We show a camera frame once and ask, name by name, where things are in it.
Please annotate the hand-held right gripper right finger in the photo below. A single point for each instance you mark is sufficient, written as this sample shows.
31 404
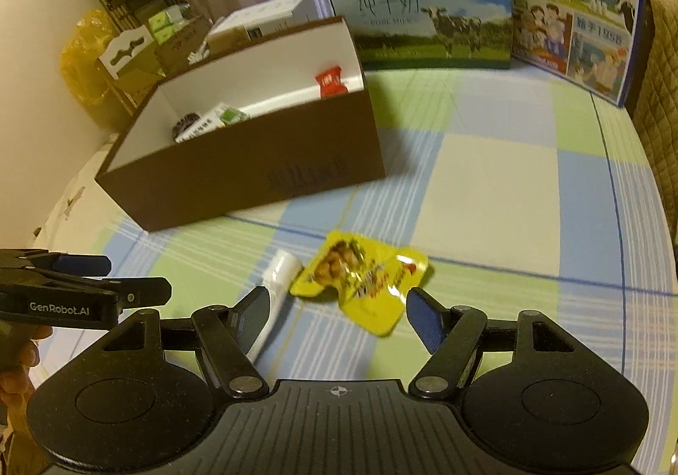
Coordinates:
424 319

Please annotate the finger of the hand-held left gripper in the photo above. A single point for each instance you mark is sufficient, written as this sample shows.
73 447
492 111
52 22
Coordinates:
148 291
85 264

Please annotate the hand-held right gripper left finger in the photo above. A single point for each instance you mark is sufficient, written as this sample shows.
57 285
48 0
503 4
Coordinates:
253 319

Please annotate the white ointment tube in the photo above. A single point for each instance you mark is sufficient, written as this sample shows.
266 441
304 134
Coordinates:
280 273

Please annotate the yellow snack packet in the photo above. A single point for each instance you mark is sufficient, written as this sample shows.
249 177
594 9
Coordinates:
360 284

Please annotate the dark clear snack package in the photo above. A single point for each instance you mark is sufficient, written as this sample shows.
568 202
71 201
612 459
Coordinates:
184 124

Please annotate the green and white medicine box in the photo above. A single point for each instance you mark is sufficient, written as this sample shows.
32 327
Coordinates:
212 123

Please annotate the red snack packet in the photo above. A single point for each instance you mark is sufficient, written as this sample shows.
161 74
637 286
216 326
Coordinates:
331 80

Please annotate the person's left hand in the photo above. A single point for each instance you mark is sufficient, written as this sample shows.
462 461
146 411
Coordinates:
16 374

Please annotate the checkered tablecloth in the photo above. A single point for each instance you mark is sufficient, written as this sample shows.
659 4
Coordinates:
503 189

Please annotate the yellow plastic bag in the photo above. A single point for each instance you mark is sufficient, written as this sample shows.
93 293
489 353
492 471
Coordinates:
82 67

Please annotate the white topped cardboard holder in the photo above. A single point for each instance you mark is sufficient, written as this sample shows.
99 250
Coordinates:
124 51

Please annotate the small brown cardboard box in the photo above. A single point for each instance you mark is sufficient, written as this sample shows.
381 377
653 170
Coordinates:
180 48

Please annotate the small green box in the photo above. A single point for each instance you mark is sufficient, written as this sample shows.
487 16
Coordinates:
165 34
159 19

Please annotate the light blue cow milk carton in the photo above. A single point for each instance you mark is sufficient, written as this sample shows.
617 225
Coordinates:
413 19

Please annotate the white rectangular box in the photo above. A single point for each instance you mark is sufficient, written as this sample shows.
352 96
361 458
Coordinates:
270 11

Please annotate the brown quilted sofa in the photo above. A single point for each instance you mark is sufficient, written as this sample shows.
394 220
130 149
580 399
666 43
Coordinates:
659 99

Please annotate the blue cartoon milk carton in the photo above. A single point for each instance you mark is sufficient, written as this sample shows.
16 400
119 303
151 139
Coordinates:
572 19

